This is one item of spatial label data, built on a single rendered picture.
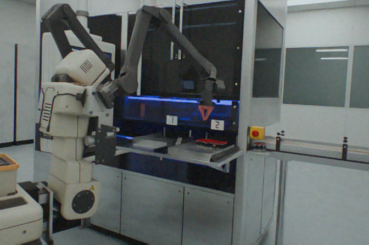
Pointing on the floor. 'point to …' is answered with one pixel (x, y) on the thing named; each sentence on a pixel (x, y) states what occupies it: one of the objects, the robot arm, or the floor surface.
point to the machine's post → (245, 104)
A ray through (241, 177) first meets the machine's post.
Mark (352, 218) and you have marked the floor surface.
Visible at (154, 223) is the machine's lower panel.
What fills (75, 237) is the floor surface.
